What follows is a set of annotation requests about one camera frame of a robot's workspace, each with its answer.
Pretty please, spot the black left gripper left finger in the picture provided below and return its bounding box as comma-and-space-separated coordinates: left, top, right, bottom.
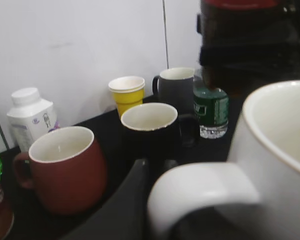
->
63, 159, 149, 240

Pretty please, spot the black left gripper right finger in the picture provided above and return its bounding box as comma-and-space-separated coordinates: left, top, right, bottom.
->
164, 159, 178, 172

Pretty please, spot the yellow paper cup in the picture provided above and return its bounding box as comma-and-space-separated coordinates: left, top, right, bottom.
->
108, 76, 145, 118

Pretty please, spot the black ceramic mug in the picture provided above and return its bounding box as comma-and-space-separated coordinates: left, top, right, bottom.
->
120, 102, 200, 165

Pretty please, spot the clear water bottle green label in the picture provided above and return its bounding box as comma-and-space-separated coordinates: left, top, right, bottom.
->
193, 73, 229, 139

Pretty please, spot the red ceramic mug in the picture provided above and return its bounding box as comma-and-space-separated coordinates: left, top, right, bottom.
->
12, 126, 107, 215

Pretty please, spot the white ceramic mug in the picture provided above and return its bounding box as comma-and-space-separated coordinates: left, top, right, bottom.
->
147, 80, 300, 240

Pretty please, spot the white milk bottle purple label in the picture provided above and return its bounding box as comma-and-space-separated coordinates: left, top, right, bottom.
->
7, 87, 60, 152

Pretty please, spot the cola bottle red label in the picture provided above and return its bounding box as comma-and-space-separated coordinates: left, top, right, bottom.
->
197, 0, 300, 95

